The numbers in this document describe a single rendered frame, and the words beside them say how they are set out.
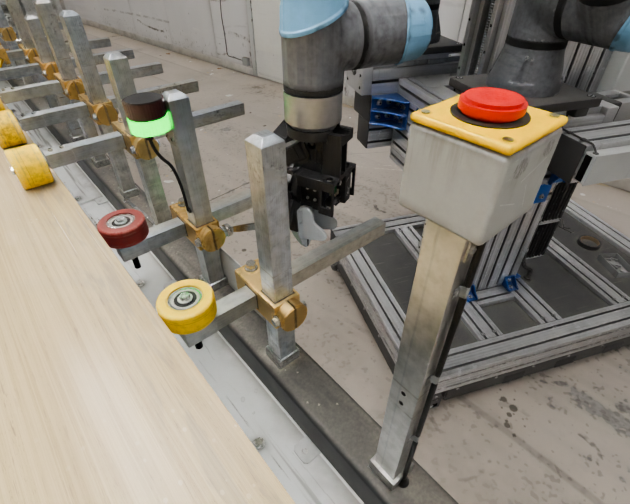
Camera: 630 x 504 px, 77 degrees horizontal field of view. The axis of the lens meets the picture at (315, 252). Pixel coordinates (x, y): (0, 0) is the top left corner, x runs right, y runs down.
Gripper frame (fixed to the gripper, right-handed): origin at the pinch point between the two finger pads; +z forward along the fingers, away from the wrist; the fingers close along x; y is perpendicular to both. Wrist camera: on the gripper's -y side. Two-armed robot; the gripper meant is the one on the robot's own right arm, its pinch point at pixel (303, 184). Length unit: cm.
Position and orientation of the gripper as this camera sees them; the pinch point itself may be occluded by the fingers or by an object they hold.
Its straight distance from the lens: 98.4
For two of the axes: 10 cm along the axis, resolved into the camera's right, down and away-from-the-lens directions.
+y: 7.6, -4.2, 4.9
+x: -6.5, -4.8, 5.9
